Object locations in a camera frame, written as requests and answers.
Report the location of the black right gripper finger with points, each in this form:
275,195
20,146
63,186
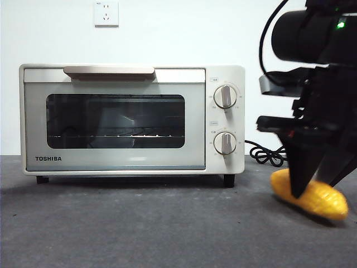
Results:
302,159
341,164

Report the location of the cream Toshiba toaster oven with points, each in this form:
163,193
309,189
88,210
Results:
226,75

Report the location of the white wall socket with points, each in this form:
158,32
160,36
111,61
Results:
106,14

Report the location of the yellow corn cob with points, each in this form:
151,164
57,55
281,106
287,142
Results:
329,203

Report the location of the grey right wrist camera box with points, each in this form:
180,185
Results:
265,85

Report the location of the cream oven knob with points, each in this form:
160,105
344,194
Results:
224,143
225,96

